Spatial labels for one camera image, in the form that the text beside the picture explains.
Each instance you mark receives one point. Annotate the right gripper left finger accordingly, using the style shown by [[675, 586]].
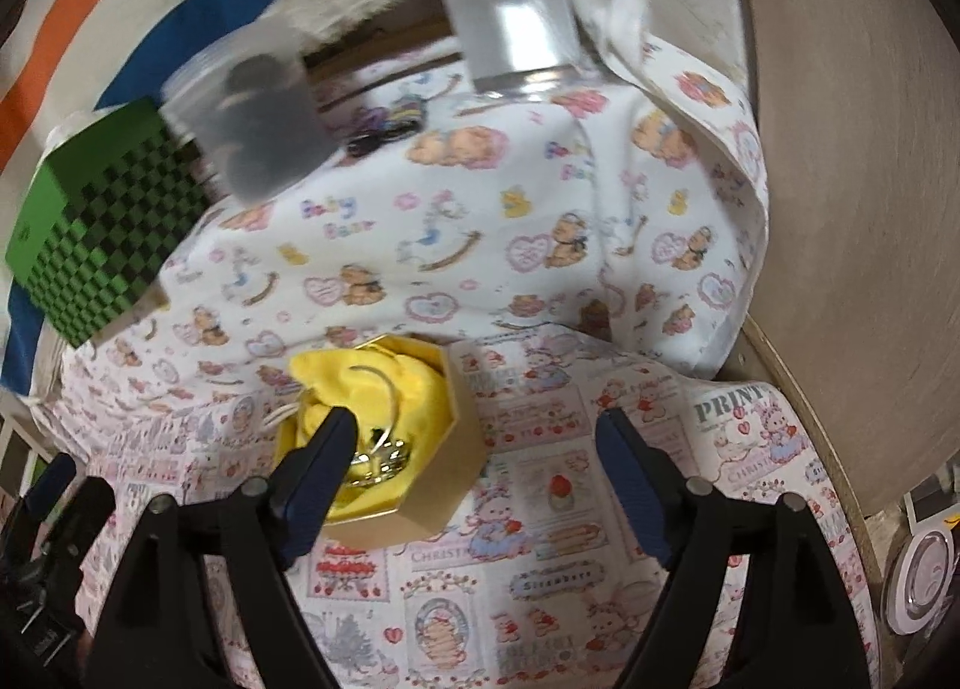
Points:
[[158, 627]]

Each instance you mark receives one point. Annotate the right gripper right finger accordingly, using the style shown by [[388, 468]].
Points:
[[796, 625]]

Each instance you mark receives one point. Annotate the gold hexagonal jewelry box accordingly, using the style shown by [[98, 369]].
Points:
[[450, 475]]

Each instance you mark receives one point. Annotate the white round dish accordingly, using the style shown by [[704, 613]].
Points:
[[920, 580]]

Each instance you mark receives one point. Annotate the strawberry print cloth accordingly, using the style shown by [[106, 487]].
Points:
[[537, 580]]

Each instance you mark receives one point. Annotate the yellow cloth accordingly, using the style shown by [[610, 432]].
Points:
[[402, 408]]

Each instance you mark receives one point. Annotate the green checkered box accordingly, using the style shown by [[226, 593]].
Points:
[[102, 215]]

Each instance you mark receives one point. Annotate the baby bear print cloth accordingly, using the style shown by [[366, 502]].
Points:
[[633, 207]]

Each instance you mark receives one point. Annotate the black lighter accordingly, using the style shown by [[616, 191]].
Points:
[[364, 142]]

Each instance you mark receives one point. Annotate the frosted plastic container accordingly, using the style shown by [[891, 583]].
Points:
[[246, 101]]

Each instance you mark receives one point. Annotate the clear pump bottle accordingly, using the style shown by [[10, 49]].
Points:
[[510, 14]]

